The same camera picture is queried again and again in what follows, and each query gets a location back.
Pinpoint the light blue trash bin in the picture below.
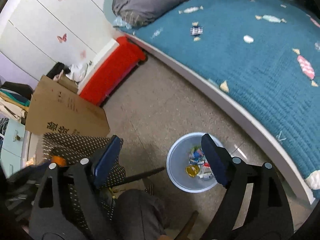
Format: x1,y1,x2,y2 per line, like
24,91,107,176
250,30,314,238
167,132,217,193

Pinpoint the brown polka dot tablecloth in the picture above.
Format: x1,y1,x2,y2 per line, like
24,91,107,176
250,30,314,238
41,132,127,221

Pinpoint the person's grey trouser leg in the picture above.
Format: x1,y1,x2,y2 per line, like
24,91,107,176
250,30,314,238
115,189,166,240

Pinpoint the brown cardboard box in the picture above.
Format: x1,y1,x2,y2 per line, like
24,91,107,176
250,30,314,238
25,75,110,137

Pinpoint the white plastic bag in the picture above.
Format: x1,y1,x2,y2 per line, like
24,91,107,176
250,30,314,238
66,63,88,83

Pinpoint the red covered low bench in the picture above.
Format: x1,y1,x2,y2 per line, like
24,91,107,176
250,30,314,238
78,36,146,106

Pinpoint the teal candy pattern bedspread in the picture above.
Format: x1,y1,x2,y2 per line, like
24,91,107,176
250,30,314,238
129,0,319,179

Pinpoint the white bed frame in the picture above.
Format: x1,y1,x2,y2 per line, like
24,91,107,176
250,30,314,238
123,33,316,205

